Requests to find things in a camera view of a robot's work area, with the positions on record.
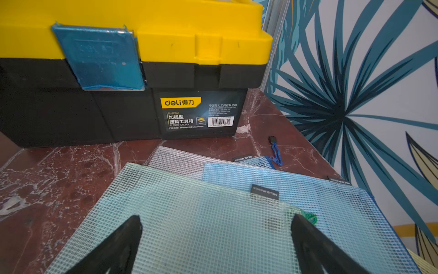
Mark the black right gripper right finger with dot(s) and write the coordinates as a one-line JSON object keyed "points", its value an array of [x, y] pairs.
{"points": [[317, 254]]}

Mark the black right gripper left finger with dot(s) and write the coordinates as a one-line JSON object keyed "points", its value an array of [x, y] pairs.
{"points": [[116, 254]]}

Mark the light blue mesh document bag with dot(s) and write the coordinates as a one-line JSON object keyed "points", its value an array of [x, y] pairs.
{"points": [[347, 215]]}

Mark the green-edged mesh document bag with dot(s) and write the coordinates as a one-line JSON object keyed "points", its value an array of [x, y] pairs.
{"points": [[189, 226]]}

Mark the white blue-edged mesh document bag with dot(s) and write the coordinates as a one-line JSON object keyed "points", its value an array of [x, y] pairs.
{"points": [[192, 165]]}

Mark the yellow mesh document bag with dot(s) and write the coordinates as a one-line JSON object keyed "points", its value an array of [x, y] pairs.
{"points": [[424, 266]]}

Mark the yellow black toolbox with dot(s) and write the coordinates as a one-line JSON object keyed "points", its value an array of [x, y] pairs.
{"points": [[90, 72]]}

